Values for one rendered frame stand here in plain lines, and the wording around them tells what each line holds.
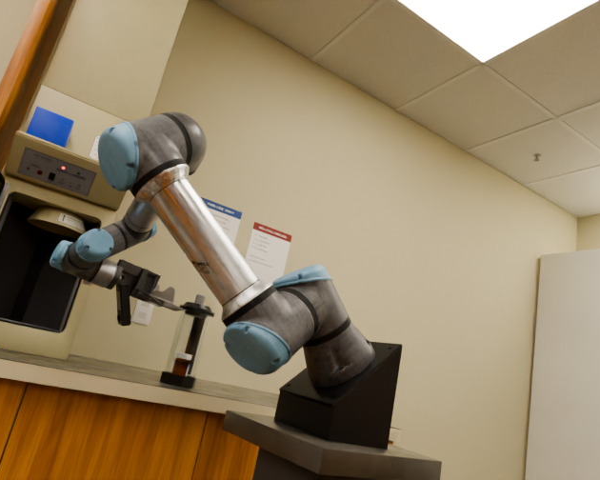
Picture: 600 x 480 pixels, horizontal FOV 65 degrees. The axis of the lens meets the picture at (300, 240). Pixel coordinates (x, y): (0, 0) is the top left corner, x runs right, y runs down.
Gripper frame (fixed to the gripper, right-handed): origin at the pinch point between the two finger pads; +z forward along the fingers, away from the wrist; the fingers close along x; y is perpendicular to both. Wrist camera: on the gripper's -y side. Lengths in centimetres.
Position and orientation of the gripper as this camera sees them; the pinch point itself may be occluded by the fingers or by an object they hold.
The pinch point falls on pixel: (172, 310)
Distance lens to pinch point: 144.0
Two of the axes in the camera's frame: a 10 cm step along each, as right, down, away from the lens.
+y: 3.4, -9.0, 2.7
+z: 7.3, 4.4, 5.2
